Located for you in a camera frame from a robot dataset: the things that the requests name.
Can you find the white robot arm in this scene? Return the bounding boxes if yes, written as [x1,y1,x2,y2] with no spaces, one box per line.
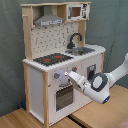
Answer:
[68,53,128,104]

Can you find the toy microwave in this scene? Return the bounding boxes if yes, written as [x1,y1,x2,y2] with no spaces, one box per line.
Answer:
[67,3,90,21]

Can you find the grey range hood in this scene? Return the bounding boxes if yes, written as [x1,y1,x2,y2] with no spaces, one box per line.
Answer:
[35,5,64,27]

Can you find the black stovetop red burners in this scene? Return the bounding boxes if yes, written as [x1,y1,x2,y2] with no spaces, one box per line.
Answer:
[34,53,71,66]

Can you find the grey toy sink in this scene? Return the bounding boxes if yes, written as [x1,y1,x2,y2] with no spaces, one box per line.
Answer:
[66,47,94,56]

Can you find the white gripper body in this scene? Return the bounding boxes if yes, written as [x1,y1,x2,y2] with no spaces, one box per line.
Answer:
[68,71,90,92]

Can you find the toy oven door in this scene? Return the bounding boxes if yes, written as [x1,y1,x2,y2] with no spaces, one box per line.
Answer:
[49,83,77,118]

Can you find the red stove knob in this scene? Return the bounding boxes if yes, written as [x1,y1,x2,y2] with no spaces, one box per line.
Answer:
[54,73,60,79]
[71,66,78,73]

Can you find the black toy faucet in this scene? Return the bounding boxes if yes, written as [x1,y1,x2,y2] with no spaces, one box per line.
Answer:
[67,33,83,49]

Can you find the wooden toy kitchen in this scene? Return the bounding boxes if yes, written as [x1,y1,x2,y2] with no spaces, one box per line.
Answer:
[22,2,105,128]

